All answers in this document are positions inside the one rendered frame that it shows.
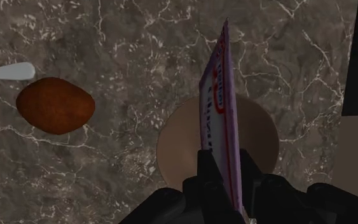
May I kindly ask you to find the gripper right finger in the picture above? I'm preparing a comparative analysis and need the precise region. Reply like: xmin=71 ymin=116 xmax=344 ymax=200
xmin=239 ymin=148 xmax=358 ymax=224

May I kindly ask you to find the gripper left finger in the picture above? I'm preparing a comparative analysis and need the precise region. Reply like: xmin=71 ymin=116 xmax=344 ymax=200
xmin=118 ymin=149 xmax=246 ymax=224

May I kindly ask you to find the purple and white box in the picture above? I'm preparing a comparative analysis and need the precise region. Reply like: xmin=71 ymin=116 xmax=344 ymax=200
xmin=198 ymin=17 xmax=249 ymax=224

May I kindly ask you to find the tan round plate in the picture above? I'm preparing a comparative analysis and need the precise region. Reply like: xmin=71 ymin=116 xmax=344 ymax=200
xmin=156 ymin=94 xmax=280 ymax=192

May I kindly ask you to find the brown oval potato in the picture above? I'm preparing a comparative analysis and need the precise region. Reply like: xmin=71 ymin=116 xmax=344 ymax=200
xmin=15 ymin=76 xmax=96 ymax=136

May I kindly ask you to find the white spoon handle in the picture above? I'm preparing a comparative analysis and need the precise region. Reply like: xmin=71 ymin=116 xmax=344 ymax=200
xmin=0 ymin=62 xmax=36 ymax=81

